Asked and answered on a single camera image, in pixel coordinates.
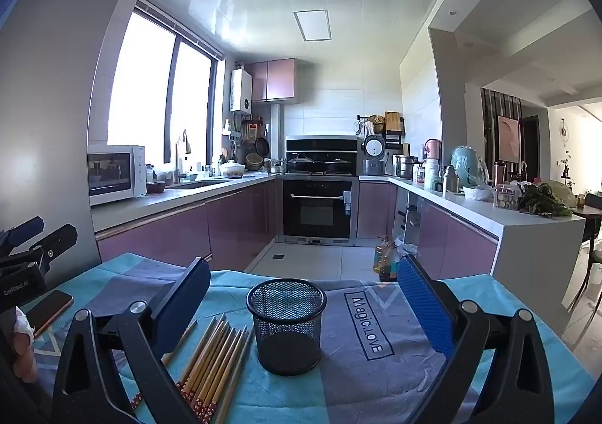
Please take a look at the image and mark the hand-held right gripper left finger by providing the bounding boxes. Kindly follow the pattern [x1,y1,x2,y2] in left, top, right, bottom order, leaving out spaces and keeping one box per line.
[52,257,212,424]

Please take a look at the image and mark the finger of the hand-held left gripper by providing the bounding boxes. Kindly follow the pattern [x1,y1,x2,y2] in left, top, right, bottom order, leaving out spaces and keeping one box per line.
[0,223,79,270]
[0,216,45,250]

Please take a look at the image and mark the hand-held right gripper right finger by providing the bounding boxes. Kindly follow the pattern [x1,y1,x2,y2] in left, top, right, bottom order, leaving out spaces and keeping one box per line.
[397,255,556,424]

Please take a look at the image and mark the bundle of wooden chopsticks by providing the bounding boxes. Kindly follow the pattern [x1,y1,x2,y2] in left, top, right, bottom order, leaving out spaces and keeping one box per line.
[131,311,255,424]

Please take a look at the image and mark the black mesh holder cup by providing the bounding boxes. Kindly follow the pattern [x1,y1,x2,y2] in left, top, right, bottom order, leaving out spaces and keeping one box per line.
[246,278,327,376]

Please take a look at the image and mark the person's left hand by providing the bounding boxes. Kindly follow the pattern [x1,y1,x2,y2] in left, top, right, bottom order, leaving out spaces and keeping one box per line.
[9,306,39,384]

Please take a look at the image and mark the smartphone with copper rim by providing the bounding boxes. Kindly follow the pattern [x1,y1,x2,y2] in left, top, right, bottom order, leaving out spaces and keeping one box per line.
[28,290,75,336]

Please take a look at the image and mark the pink base cabinets under window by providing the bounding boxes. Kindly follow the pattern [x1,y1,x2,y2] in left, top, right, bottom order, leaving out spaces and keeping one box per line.
[95,179,278,274]

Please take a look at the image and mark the yellow cooking oil bottle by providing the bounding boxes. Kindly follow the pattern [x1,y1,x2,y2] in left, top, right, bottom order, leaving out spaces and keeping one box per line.
[373,236,393,275]

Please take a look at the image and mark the pink base cabinets under peninsula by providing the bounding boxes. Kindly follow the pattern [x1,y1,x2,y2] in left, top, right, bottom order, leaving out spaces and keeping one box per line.
[357,179,499,281]

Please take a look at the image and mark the white microwave oven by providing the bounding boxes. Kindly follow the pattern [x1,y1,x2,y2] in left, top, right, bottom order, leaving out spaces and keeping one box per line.
[87,145,147,207]

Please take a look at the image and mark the steel kitchen sink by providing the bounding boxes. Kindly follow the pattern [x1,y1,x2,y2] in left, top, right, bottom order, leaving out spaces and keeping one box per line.
[167,179,222,190]

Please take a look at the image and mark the teal and grey tablecloth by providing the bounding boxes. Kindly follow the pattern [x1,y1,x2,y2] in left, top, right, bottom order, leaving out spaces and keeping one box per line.
[19,252,596,424]

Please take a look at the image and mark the white casserole pot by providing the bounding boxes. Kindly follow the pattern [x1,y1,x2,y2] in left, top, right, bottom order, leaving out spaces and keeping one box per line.
[219,159,245,179]

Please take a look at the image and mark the steel sink faucet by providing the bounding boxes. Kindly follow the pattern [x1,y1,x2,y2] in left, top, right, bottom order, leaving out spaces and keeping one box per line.
[174,128,193,185]

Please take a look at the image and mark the white bottle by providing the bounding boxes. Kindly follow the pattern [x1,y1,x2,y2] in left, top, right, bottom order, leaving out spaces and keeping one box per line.
[424,159,441,190]

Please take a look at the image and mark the grey refrigerator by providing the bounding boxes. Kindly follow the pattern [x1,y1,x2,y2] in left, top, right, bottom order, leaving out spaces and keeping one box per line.
[0,0,144,281]

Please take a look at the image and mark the clear plastic container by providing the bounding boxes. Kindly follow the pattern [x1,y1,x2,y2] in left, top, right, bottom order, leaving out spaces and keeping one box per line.
[493,184,520,211]

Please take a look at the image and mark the steel stock pot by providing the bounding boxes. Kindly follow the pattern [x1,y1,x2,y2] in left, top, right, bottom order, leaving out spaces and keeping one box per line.
[394,154,419,180]

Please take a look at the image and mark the black built-in oven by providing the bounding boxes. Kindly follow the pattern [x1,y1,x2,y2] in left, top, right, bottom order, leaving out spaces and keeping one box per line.
[281,177,356,241]

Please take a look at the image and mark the teal kitchen appliance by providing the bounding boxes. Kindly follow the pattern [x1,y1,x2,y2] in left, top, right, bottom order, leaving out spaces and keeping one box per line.
[450,146,487,187]

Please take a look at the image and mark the leafy green vegetables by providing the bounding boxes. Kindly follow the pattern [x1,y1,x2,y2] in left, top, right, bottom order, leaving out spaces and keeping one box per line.
[517,183,573,218]

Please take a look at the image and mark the grey rice cooker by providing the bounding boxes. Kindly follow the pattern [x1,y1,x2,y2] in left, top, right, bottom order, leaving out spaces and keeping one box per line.
[361,134,389,176]

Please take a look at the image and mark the black wok with lid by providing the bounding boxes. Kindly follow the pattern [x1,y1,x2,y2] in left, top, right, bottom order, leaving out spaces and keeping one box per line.
[287,153,325,173]

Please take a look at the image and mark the kitchen window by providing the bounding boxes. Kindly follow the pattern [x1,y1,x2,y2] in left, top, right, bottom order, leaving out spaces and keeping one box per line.
[107,0,224,161]

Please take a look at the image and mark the dining table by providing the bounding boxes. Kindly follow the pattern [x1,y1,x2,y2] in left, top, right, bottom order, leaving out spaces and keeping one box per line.
[571,204,602,312]

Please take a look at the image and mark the black range hood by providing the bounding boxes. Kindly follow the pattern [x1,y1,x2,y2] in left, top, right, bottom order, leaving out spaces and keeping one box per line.
[285,136,359,166]

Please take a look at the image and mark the white water heater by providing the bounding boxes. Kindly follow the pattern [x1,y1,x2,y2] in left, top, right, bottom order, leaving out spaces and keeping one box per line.
[230,69,253,114]

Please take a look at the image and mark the ceiling light panel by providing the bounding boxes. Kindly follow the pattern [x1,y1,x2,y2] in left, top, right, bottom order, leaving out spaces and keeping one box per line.
[294,9,331,41]

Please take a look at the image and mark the pink wall picture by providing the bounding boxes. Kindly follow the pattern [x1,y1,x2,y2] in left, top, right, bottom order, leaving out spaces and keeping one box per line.
[497,114,520,163]

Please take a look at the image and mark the wall utensil rack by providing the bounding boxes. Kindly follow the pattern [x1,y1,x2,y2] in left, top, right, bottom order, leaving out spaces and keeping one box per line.
[356,111,406,147]

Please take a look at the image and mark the pink wall cabinets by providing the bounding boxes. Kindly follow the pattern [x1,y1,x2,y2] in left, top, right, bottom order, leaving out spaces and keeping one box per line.
[245,58,298,104]

